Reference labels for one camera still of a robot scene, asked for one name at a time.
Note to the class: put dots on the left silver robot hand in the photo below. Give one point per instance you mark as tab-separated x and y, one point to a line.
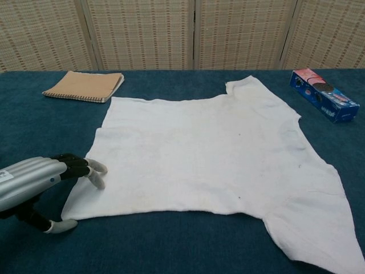
25	177

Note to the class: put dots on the white t-shirt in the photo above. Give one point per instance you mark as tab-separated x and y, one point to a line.
199	154

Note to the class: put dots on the tan spiral notebook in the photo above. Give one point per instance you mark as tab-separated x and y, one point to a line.
82	85

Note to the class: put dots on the woven bamboo folding screen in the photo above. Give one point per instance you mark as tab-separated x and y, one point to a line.
142	34

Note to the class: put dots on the blue cookie box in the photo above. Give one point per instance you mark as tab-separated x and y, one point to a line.
328	100

